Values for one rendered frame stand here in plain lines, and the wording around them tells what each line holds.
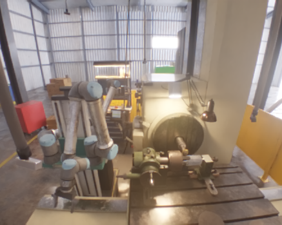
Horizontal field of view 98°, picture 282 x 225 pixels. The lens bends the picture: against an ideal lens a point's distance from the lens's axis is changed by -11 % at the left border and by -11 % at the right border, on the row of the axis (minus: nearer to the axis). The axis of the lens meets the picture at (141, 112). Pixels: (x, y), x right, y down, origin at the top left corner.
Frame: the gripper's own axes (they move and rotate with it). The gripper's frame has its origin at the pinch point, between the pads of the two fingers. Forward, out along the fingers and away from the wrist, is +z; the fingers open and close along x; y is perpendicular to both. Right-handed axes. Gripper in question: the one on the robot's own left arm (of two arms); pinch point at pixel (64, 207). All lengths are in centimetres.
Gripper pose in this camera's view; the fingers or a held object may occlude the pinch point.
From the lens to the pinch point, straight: 124.1
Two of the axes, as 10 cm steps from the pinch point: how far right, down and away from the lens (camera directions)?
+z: -1.6, 9.9, -0.3
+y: -0.9, -0.5, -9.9
